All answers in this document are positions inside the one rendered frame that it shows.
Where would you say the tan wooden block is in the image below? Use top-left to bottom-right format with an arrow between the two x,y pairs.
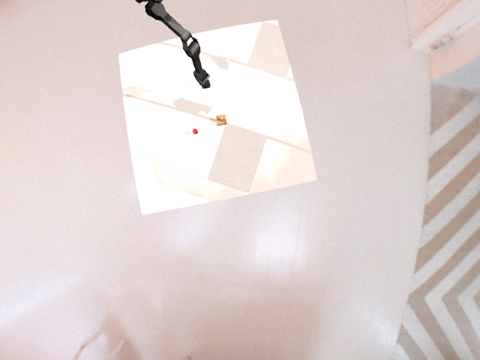
216,114 -> 227,126

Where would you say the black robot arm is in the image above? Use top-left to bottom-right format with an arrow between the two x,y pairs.
136,0 -> 211,89

